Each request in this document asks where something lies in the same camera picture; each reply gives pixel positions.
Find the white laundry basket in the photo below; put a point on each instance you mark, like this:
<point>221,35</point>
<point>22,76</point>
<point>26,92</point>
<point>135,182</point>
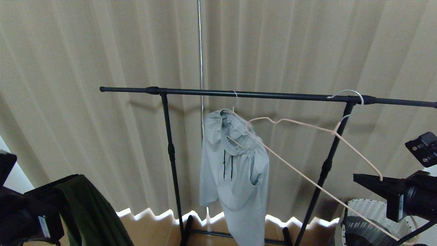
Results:
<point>368,212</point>

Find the black clothes rack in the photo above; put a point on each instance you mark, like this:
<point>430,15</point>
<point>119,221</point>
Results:
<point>273,95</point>

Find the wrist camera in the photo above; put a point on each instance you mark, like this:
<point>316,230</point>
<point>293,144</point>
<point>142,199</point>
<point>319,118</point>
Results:
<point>425,150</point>
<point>7,169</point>

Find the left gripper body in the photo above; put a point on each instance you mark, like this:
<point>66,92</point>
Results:
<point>24,218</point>

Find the green long-sleeved shirt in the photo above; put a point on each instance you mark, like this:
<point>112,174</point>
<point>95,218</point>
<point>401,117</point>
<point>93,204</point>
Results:
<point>92,218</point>

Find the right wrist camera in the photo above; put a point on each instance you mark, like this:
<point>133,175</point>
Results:
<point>425,150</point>

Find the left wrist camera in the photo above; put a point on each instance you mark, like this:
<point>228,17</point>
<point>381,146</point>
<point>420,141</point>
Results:
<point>7,169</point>

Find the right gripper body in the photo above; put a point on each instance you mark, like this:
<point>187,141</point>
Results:
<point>420,200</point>

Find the pink clothes hanger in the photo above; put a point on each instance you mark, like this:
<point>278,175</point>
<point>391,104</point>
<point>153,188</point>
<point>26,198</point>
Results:
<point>336,130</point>
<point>235,142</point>

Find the pale grey shorts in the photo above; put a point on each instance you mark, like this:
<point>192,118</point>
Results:
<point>235,191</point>

